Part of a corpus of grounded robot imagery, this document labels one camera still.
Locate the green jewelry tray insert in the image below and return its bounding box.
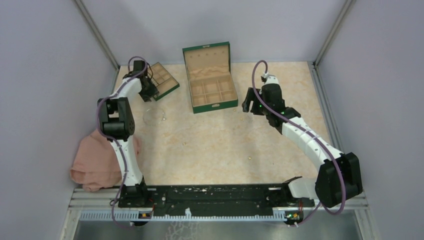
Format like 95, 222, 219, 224
148, 62, 180, 101

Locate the green jewelry box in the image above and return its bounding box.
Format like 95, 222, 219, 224
182, 41, 239, 114

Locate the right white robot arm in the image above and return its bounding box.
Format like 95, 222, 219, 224
242, 83, 363, 208

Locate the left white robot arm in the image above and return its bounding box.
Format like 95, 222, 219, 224
96, 56, 158, 207

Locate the pink cloth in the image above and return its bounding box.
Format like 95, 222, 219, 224
70, 129, 122, 192

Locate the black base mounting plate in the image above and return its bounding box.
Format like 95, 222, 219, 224
118, 183, 315, 217

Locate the aluminium frame rail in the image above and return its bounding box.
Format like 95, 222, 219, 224
59, 187, 118, 240

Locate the white cable duct strip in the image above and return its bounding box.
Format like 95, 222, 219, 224
79, 210, 287, 222

